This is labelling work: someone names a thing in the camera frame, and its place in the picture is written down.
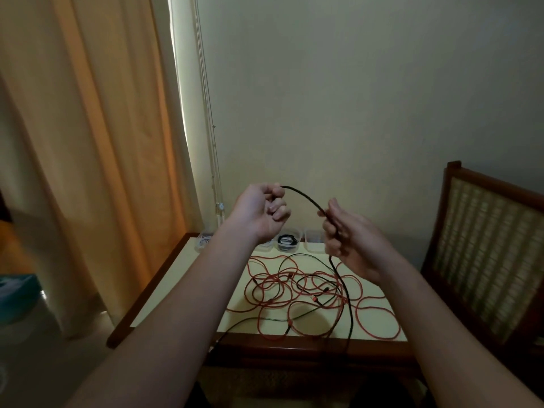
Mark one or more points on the wooden chair with woven back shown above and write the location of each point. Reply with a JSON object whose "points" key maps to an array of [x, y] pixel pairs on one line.
{"points": [[488, 250]]}

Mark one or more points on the clear plastic container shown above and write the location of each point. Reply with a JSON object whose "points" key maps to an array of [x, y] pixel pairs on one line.
{"points": [[203, 241], [313, 240], [293, 246], [265, 245]]}

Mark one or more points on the person's right hand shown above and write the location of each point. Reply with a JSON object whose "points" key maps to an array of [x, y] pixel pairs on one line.
{"points": [[361, 248]]}

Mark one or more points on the person's right forearm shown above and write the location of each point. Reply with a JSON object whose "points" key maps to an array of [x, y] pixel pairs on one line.
{"points": [[442, 339]]}

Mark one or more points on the person's right fingers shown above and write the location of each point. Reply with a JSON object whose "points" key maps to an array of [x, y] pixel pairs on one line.
{"points": [[330, 227]]}

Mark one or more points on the wooden-edged cream table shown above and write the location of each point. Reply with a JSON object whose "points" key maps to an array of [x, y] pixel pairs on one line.
{"points": [[187, 276]]}

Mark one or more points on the person's left fingers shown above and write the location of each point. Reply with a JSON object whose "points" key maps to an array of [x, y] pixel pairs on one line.
{"points": [[277, 204]]}

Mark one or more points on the teal box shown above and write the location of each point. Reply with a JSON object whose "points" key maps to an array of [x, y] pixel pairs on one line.
{"points": [[19, 297]]}

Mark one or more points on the person's left forearm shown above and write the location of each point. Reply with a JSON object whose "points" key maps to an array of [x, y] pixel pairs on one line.
{"points": [[178, 318]]}

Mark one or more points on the beige curtain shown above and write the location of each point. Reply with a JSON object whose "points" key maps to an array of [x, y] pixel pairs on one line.
{"points": [[97, 157]]}

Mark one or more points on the person's left hand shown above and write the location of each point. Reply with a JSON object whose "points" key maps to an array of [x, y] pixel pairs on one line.
{"points": [[250, 212]]}

